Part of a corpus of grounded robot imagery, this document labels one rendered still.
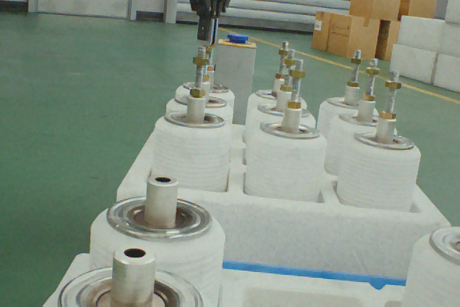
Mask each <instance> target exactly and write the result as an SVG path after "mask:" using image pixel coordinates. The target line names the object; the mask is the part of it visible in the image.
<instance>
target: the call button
mask: <svg viewBox="0 0 460 307"><path fill-rule="evenodd" d="M227 38H229V42H234V43H241V44H246V40H249V36H248V35H241V34H234V33H228V34H227Z"/></svg>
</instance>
